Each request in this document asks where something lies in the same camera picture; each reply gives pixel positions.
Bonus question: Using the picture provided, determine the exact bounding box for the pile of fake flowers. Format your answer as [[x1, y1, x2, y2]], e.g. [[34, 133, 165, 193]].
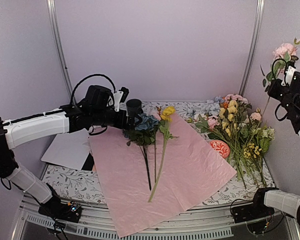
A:
[[193, 94, 275, 188]]

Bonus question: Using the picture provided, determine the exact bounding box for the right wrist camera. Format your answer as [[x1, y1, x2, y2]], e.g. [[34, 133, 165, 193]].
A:
[[281, 65, 296, 87]]

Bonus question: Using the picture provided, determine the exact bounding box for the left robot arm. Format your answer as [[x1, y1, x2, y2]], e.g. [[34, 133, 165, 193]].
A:
[[0, 85, 141, 217]]

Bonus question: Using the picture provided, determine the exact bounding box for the left aluminium frame post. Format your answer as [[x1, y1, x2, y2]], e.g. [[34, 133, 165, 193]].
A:
[[46, 0, 73, 98]]

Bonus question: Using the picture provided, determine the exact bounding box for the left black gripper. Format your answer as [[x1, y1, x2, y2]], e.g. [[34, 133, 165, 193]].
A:
[[91, 107, 143, 130]]

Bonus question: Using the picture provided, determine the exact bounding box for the aluminium frame post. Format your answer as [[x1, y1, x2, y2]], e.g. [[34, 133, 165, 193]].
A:
[[46, 0, 73, 98], [239, 0, 265, 96]]

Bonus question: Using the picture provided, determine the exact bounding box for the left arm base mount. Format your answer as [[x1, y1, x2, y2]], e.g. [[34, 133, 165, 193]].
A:
[[38, 199, 82, 223]]

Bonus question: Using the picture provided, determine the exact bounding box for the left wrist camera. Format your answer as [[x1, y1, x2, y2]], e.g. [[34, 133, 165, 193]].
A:
[[113, 86, 130, 112]]

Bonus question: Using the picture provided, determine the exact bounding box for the pink wrapping paper sheet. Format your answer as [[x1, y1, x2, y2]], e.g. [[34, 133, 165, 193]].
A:
[[89, 113, 237, 238]]

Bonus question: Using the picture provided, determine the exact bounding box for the right aluminium frame post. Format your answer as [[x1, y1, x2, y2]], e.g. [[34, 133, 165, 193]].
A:
[[239, 0, 265, 96]]

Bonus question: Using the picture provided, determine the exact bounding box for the front aluminium rail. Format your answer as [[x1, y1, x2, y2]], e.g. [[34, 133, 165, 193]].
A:
[[11, 194, 300, 240]]

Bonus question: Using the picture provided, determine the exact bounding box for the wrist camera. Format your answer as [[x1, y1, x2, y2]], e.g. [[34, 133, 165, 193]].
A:
[[281, 65, 296, 87], [113, 86, 130, 112]]

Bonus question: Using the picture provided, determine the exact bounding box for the blue hydrangea stem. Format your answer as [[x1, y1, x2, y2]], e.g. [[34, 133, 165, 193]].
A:
[[123, 113, 160, 191]]

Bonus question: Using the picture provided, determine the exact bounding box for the yellow flower stem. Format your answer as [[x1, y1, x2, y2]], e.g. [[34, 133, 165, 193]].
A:
[[148, 105, 178, 203]]

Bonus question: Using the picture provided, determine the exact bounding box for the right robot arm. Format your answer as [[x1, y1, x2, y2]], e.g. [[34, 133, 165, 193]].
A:
[[248, 70, 300, 226]]

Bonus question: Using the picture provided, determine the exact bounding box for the dark grey mug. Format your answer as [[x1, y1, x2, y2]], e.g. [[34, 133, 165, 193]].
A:
[[126, 98, 144, 117]]

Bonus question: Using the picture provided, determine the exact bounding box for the red patterned bowl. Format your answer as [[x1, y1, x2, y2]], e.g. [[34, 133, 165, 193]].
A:
[[209, 139, 231, 159]]

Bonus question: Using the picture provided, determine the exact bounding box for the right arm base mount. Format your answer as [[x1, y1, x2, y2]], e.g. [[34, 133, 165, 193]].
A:
[[229, 199, 275, 224]]

